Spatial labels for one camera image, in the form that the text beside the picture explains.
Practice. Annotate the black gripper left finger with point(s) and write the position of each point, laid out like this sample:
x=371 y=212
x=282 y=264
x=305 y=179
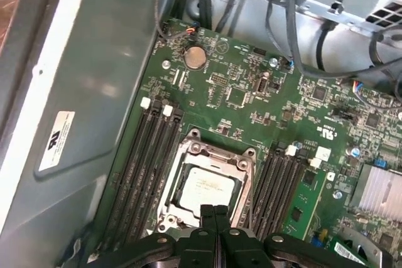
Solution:
x=201 y=249

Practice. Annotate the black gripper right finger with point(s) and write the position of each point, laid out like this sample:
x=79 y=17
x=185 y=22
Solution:
x=238 y=249

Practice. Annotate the silver CPU green edge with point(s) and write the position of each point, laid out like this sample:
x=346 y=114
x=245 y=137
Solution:
x=204 y=186

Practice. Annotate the metal socket cover frame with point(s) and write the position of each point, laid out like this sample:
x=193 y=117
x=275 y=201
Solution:
x=172 y=183

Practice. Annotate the black RAM slot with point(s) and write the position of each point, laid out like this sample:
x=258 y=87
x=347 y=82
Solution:
x=161 y=170
x=273 y=186
x=294 y=186
x=283 y=186
x=139 y=170
x=263 y=186

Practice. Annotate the CPU socket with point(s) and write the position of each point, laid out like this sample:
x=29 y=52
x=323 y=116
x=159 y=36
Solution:
x=201 y=147

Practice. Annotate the green RAM stick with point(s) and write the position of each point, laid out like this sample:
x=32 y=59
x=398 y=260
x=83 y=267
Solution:
x=306 y=205

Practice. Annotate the silver finned heat sink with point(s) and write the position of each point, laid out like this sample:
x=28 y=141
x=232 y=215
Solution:
x=377 y=189

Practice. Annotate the white label sticker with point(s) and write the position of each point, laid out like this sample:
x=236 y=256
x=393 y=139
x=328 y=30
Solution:
x=56 y=142

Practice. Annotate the green motherboard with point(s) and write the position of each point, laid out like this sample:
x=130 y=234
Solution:
x=251 y=61

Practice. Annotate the silver coin battery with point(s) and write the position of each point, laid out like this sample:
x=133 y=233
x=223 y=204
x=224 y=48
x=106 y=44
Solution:
x=194 y=57

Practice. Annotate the black PC case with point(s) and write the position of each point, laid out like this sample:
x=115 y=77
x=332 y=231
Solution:
x=94 y=61

